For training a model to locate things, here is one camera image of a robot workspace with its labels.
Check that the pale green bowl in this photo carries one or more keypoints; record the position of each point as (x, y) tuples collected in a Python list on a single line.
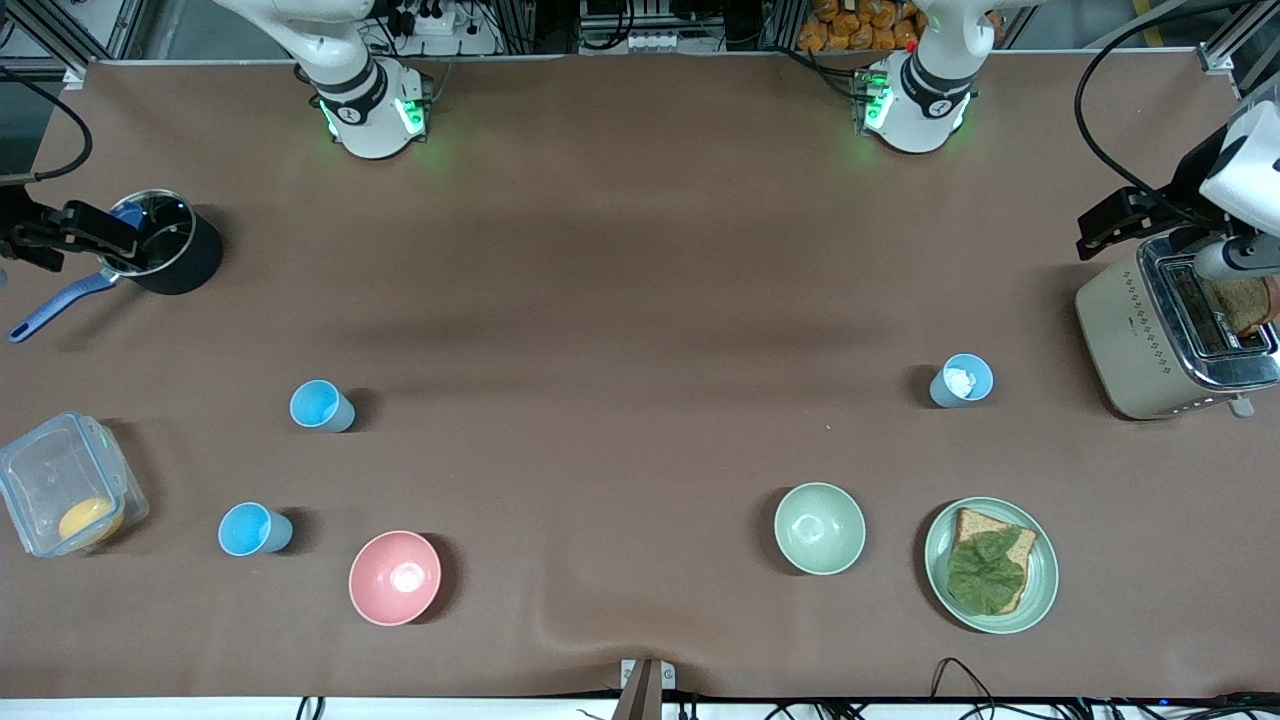
[(819, 528)]

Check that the metal clamp bracket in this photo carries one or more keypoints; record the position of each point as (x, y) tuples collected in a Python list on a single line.
[(645, 685)]

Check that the orange round food piece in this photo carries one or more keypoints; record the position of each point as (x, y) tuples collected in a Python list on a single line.
[(85, 518)]

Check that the white power strip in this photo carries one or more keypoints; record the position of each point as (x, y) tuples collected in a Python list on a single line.
[(435, 20)]

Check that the brown table cover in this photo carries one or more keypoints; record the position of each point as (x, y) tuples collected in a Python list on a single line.
[(640, 300)]

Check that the bag of orange buns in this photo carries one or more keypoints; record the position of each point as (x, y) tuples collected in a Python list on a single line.
[(860, 25)]

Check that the dark toast slice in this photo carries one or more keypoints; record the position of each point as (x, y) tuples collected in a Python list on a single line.
[(1240, 305)]

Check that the blue plastic cup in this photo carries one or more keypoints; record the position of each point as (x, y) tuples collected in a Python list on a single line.
[(250, 530), (318, 405)]

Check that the green lettuce leaf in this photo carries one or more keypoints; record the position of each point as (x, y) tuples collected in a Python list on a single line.
[(985, 570)]

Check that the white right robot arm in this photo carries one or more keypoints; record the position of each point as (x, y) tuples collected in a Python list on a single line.
[(360, 95)]

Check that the blue cup holding paper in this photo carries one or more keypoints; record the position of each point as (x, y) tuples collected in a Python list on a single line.
[(945, 388)]

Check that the beige and chrome toaster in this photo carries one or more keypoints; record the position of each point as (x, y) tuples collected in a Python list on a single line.
[(1130, 340)]

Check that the clear plastic food container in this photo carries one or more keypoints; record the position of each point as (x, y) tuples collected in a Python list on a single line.
[(50, 470)]

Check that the glass lid with blue knob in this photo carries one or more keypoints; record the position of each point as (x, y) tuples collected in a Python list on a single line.
[(165, 238)]

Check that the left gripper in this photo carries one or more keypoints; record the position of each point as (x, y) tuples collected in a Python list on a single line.
[(1192, 181)]

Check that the aluminium frame profile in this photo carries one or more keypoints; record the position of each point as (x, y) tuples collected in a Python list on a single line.
[(70, 35), (1235, 40)]

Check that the pink bowl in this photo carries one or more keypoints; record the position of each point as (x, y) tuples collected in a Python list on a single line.
[(394, 578)]

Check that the brown bread slice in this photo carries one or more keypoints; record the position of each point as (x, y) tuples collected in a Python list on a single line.
[(1020, 545)]

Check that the white crumpled paper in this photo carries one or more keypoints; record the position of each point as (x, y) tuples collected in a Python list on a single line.
[(961, 380)]

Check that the pale green plate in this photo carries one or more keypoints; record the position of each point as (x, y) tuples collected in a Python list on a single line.
[(1040, 580)]

